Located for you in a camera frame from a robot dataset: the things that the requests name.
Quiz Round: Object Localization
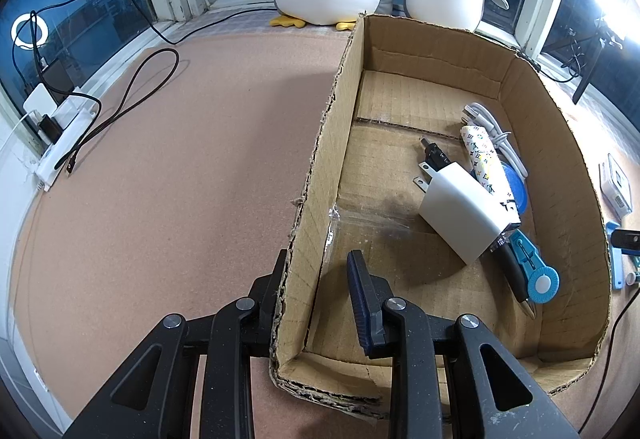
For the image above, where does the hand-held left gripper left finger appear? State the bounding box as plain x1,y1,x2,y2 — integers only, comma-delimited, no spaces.
62,249,288,439

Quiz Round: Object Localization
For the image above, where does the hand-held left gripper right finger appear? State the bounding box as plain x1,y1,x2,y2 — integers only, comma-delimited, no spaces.
347,250,581,439

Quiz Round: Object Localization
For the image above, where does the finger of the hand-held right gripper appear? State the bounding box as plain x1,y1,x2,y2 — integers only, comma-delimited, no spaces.
612,229,640,251

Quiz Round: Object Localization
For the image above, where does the light blue rotary cutter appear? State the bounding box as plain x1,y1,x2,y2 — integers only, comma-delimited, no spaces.
507,228,561,305

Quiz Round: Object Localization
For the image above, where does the blue round lid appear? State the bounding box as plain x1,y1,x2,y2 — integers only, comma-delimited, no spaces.
502,164,528,215

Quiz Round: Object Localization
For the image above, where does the white wall charger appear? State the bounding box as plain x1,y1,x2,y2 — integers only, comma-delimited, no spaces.
412,162,506,266

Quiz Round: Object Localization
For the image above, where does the white cable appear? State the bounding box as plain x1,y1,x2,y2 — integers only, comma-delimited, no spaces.
461,102,528,179

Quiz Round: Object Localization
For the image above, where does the white printed tube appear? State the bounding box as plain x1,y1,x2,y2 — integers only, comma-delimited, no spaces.
460,123,522,230

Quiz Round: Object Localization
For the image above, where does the cardboard box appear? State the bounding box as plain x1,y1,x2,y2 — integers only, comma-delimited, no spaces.
269,12,613,420

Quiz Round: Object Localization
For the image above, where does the blue plastic tool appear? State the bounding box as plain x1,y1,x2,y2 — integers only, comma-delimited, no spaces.
606,220,625,291

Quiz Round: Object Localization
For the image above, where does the white labelled box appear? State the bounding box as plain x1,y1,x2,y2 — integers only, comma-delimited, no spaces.
599,153,633,220

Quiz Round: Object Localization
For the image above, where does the brown mat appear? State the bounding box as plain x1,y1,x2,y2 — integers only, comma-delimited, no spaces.
10,14,640,439

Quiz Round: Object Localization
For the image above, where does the black tripod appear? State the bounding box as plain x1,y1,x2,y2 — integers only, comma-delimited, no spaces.
570,16,631,105

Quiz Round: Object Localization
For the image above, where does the white power strip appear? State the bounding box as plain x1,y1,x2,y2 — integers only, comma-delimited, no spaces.
35,89,101,192

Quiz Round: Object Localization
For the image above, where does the black plug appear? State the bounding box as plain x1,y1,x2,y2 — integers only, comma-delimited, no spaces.
37,115,63,142

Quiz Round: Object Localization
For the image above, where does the white power adapter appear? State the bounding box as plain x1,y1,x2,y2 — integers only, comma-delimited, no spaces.
22,86,61,115

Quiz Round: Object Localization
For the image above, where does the black charger block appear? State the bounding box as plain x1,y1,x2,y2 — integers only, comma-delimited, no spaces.
40,62,83,95

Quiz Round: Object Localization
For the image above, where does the thin black cable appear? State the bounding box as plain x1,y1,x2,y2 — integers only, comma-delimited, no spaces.
597,289,640,420

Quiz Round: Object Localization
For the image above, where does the black cable with inline switch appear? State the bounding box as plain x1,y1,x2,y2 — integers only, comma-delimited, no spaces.
520,46,576,82

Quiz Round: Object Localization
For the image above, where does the looped black cable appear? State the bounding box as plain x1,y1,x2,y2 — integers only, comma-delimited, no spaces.
65,48,180,175

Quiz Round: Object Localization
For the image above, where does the long black cable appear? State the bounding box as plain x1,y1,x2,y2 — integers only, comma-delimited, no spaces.
12,0,281,85

